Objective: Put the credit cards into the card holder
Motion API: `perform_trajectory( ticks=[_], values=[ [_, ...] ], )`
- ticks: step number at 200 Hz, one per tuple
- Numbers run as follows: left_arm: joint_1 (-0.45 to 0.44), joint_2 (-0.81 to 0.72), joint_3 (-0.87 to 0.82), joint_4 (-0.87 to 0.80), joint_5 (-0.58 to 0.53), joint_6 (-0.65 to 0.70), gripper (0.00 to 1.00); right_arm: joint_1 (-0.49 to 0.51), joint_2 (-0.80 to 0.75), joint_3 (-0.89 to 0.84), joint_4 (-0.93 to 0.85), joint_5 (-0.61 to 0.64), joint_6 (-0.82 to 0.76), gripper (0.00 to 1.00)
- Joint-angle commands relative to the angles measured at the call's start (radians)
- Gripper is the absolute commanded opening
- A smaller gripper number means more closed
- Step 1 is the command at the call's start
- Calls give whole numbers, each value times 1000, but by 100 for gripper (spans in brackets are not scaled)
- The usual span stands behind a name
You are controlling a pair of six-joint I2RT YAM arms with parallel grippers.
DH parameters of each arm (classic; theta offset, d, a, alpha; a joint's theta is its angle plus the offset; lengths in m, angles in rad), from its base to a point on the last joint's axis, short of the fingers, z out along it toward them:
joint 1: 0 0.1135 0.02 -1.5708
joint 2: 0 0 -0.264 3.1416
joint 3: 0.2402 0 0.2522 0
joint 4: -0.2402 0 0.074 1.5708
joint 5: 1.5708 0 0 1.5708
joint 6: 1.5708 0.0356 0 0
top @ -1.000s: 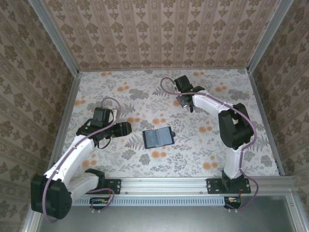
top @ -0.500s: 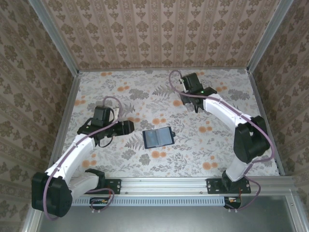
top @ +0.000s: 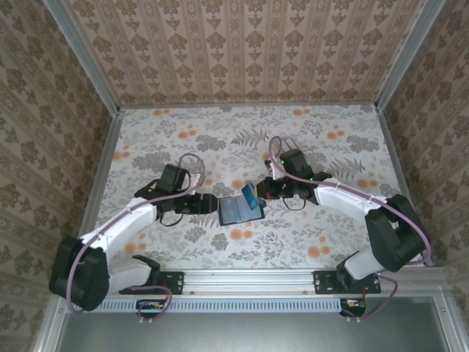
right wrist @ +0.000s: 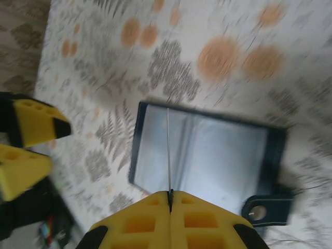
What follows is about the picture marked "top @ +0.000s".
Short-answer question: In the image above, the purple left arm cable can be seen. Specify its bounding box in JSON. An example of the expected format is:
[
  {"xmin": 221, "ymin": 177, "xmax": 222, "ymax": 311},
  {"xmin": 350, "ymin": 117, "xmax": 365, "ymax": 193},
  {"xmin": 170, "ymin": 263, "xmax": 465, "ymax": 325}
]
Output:
[{"xmin": 67, "ymin": 153, "xmax": 206, "ymax": 326}]

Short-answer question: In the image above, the small black electronics board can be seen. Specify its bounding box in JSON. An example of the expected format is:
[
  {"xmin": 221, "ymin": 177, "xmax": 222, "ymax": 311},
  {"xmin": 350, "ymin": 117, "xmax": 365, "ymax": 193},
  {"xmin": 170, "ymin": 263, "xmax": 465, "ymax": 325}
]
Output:
[
  {"xmin": 136, "ymin": 298, "xmax": 166, "ymax": 319},
  {"xmin": 339, "ymin": 297, "xmax": 368, "ymax": 318}
]

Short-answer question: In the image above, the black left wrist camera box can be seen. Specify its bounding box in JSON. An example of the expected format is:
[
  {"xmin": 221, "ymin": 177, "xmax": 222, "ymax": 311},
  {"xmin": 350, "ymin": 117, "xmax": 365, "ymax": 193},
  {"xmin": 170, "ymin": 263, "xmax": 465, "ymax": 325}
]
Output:
[{"xmin": 160, "ymin": 164, "xmax": 188, "ymax": 192}]

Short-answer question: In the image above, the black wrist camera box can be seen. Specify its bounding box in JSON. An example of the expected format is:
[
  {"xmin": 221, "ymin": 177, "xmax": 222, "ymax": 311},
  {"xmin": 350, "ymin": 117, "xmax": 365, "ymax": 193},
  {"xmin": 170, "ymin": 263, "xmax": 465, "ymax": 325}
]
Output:
[
  {"xmin": 160, "ymin": 164, "xmax": 188, "ymax": 192},
  {"xmin": 279, "ymin": 147, "xmax": 314, "ymax": 181}
]

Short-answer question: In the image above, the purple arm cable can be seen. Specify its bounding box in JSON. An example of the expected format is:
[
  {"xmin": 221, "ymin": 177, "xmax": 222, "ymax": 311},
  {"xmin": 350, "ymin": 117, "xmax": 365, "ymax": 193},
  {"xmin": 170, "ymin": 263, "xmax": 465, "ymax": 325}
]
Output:
[
  {"xmin": 268, "ymin": 136, "xmax": 435, "ymax": 322},
  {"xmin": 67, "ymin": 153, "xmax": 206, "ymax": 326}
]

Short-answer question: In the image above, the thin black left gripper cable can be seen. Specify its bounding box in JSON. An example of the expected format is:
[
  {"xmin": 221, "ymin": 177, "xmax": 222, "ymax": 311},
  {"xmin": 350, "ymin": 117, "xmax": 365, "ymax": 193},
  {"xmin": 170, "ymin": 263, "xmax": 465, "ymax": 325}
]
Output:
[{"xmin": 159, "ymin": 212, "xmax": 186, "ymax": 228}]

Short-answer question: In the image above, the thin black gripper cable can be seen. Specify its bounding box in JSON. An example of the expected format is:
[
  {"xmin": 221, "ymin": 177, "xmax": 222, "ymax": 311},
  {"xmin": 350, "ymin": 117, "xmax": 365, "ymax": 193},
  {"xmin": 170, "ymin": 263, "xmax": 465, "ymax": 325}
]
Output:
[
  {"xmin": 159, "ymin": 212, "xmax": 186, "ymax": 228},
  {"xmin": 281, "ymin": 196, "xmax": 311, "ymax": 211}
]

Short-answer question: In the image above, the blue credit card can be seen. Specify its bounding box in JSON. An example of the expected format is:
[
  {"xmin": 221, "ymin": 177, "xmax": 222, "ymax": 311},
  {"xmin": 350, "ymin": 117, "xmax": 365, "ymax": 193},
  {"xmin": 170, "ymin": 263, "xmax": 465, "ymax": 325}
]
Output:
[{"xmin": 240, "ymin": 184, "xmax": 261, "ymax": 213}]

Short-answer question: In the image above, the aluminium side rail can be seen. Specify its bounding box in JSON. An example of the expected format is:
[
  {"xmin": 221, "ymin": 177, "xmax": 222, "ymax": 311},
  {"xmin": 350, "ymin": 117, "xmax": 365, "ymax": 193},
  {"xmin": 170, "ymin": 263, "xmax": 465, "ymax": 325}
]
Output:
[
  {"xmin": 377, "ymin": 104, "xmax": 434, "ymax": 268},
  {"xmin": 79, "ymin": 108, "xmax": 125, "ymax": 239}
]

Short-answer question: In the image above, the thin black right gripper cable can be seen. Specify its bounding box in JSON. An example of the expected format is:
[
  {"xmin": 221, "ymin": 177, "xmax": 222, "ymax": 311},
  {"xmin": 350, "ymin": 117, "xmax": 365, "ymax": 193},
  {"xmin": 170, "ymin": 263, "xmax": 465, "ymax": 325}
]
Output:
[{"xmin": 281, "ymin": 196, "xmax": 311, "ymax": 211}]

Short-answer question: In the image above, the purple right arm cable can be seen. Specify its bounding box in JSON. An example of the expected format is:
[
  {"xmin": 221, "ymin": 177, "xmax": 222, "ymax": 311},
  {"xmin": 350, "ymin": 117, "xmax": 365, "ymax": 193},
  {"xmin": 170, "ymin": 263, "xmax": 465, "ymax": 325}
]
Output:
[{"xmin": 268, "ymin": 136, "xmax": 435, "ymax": 322}]

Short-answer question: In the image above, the slotted grey cable duct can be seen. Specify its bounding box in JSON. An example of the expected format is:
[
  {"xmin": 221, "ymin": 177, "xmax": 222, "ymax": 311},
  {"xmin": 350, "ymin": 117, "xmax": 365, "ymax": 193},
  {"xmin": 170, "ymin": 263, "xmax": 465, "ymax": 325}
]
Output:
[{"xmin": 98, "ymin": 298, "xmax": 367, "ymax": 313}]

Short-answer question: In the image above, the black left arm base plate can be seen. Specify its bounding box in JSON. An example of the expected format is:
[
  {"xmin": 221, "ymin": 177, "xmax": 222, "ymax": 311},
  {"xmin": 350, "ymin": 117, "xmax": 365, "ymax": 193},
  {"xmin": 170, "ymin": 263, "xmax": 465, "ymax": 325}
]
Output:
[{"xmin": 146, "ymin": 270, "xmax": 185, "ymax": 296}]

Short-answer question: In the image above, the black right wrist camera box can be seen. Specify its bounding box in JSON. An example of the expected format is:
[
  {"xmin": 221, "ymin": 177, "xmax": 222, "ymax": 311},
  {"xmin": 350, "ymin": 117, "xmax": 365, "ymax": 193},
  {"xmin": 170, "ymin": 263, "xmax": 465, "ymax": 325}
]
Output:
[{"xmin": 279, "ymin": 147, "xmax": 314, "ymax": 181}]

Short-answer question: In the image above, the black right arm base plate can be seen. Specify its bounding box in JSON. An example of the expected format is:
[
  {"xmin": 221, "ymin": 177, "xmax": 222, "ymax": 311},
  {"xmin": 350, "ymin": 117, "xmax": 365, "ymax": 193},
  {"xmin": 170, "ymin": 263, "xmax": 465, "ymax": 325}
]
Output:
[{"xmin": 314, "ymin": 270, "xmax": 382, "ymax": 296}]

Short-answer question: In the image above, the aluminium cross rail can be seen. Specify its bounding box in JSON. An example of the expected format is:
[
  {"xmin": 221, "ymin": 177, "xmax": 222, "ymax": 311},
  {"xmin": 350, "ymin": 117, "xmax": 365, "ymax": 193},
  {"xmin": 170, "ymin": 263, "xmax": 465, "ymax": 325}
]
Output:
[{"xmin": 106, "ymin": 267, "xmax": 450, "ymax": 295}]

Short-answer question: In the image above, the aluminium frame post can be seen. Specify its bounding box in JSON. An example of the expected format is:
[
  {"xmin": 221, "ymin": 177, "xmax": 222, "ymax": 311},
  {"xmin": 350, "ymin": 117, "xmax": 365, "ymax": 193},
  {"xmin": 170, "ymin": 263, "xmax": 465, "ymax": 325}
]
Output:
[
  {"xmin": 43, "ymin": 0, "xmax": 122, "ymax": 115},
  {"xmin": 374, "ymin": 0, "xmax": 446, "ymax": 111}
]

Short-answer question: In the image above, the dark blue leather card holder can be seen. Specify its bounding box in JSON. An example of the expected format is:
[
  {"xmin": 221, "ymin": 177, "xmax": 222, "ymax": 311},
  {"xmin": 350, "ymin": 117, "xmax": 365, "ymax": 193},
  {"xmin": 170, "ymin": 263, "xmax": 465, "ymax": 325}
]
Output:
[{"xmin": 217, "ymin": 194, "xmax": 267, "ymax": 227}]

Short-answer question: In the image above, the grey metal sheet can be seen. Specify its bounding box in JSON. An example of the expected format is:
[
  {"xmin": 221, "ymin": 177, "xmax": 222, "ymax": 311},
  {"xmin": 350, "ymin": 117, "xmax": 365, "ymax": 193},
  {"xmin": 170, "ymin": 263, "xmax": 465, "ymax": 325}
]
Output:
[{"xmin": 54, "ymin": 311, "xmax": 454, "ymax": 352}]

